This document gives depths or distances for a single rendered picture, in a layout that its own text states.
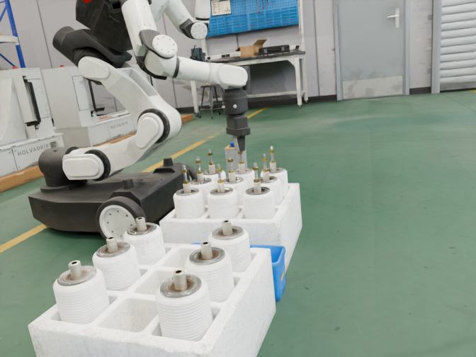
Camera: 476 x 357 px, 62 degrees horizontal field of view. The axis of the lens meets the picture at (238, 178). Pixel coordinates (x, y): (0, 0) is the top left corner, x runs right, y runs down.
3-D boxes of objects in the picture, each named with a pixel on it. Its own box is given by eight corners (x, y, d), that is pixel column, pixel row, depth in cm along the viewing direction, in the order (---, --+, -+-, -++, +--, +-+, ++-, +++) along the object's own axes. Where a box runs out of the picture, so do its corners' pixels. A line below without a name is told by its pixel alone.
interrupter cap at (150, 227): (120, 236, 99) (120, 233, 99) (137, 224, 106) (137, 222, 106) (146, 237, 97) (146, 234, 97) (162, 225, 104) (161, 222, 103)
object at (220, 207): (245, 237, 134) (239, 186, 129) (239, 251, 125) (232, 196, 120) (218, 238, 136) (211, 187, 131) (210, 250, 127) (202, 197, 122)
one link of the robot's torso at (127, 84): (153, 152, 161) (70, 74, 162) (173, 143, 177) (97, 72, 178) (174, 125, 154) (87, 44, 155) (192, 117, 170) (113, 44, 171)
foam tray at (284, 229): (167, 272, 131) (159, 221, 126) (209, 225, 167) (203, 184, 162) (284, 278, 119) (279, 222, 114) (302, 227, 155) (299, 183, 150)
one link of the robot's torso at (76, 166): (64, 183, 177) (58, 154, 173) (93, 171, 195) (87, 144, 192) (103, 182, 171) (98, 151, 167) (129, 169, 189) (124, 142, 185)
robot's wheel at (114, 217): (100, 248, 157) (90, 200, 151) (108, 242, 161) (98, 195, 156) (145, 250, 150) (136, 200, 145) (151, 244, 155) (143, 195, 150)
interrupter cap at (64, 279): (49, 285, 78) (48, 282, 78) (76, 267, 85) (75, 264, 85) (79, 289, 76) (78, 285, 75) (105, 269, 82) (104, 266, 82)
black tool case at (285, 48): (261, 56, 585) (260, 48, 582) (290, 52, 577) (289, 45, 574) (259, 56, 552) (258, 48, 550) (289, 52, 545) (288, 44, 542)
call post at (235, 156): (232, 220, 170) (224, 149, 161) (236, 214, 176) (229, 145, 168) (248, 220, 168) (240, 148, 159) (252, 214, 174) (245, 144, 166)
